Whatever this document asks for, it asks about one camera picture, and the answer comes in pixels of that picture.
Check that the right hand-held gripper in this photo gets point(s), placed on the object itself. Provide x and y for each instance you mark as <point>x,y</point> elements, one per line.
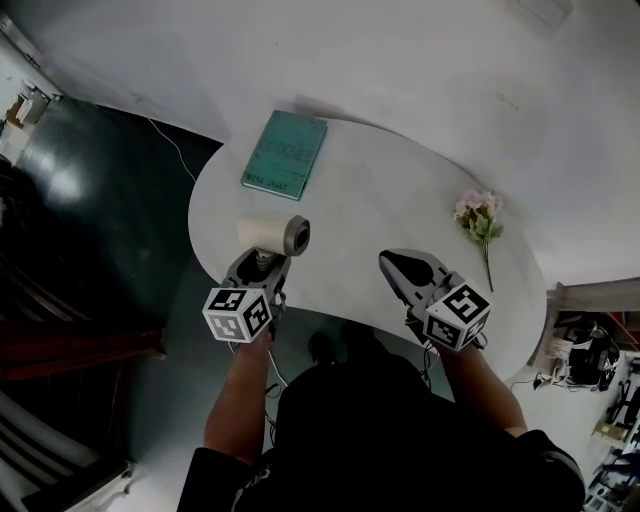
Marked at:
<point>452,312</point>

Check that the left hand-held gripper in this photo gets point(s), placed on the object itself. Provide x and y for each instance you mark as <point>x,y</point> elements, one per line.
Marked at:
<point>235,312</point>

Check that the cream hair dryer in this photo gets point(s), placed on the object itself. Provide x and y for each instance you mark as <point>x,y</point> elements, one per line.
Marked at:
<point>267,232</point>

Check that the person's left forearm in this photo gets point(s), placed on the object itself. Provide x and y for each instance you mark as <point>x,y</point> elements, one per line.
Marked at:
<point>240,395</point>

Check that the person's right forearm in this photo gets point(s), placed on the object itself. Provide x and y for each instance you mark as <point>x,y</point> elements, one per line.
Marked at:
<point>482,390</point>

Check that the white table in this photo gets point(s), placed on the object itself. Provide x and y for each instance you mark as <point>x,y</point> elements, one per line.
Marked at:
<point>365,200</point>

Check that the pink artificial flower sprig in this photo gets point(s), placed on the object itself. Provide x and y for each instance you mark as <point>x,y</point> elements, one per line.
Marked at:
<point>480,220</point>

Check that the person's black shoe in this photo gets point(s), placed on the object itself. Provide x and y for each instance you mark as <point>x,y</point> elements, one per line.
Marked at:
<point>322,347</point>

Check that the teal book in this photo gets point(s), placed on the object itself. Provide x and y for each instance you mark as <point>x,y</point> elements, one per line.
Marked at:
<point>286,156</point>

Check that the person's black shirt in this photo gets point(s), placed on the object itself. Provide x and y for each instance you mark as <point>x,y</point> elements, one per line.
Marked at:
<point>390,440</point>

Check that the cluttered storage shelf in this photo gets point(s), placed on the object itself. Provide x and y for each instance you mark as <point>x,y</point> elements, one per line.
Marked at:
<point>592,350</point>

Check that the dark wooden furniture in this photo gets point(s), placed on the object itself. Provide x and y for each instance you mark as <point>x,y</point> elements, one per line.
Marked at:
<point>65,320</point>

